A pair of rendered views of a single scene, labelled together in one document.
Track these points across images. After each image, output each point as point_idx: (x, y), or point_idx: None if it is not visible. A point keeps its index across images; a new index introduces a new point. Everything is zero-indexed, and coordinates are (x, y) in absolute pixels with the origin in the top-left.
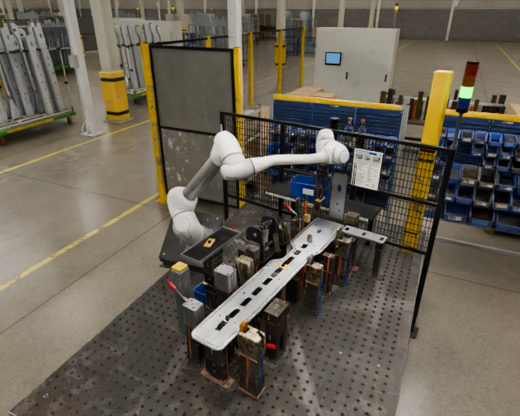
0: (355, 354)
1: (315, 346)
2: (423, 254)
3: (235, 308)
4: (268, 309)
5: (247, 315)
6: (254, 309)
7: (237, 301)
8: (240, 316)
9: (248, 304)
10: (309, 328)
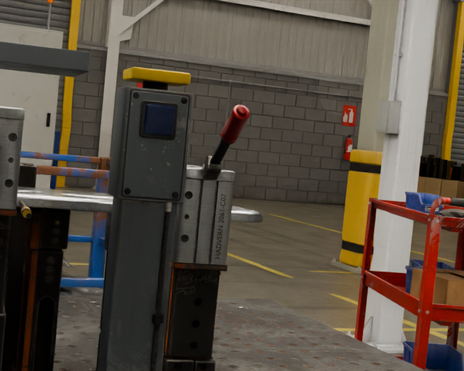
0: None
1: None
2: None
3: (68, 195)
4: (20, 164)
5: (71, 191)
6: (32, 188)
7: (35, 193)
8: (88, 193)
9: (26, 190)
10: None
